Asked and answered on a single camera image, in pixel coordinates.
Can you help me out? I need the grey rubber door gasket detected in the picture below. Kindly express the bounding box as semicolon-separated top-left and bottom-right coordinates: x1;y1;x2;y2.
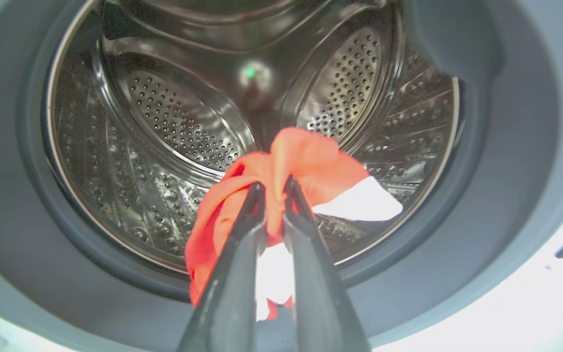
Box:
0;0;561;352

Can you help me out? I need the red and white garment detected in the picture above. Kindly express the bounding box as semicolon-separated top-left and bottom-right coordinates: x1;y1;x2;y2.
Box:
185;127;404;322

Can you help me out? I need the steel washing machine drum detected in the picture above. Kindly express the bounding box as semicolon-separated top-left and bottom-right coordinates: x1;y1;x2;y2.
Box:
42;0;463;274

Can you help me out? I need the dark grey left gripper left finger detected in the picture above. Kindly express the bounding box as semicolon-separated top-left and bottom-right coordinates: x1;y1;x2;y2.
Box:
177;182;268;352

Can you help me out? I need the white washing machine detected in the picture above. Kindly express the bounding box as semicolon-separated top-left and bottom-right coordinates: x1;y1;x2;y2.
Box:
0;0;563;352

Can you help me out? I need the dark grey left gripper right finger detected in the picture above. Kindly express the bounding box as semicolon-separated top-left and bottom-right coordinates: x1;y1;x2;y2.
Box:
282;176;372;352

